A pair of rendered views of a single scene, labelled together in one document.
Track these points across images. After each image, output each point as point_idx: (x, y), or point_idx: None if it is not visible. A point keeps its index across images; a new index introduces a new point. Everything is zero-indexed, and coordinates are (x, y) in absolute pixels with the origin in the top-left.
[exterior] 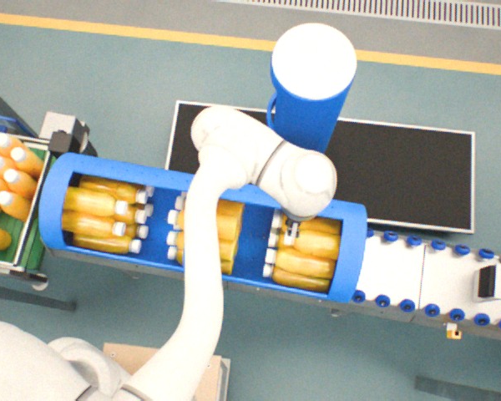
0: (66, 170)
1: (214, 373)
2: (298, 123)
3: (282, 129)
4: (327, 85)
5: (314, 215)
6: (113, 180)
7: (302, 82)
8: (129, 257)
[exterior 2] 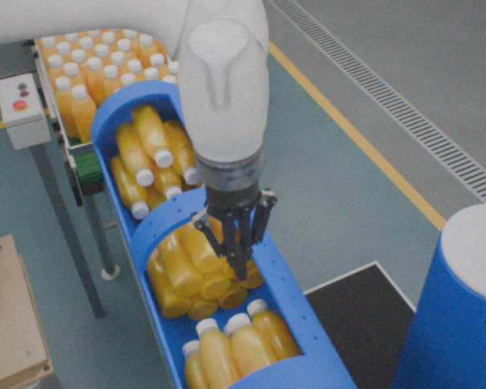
0: (164, 89)
1: (20, 365)
2: (431, 317)
3: (415, 322)
4: None
5: (213, 177)
6: (189, 143)
7: (466, 254)
8: (124, 213)
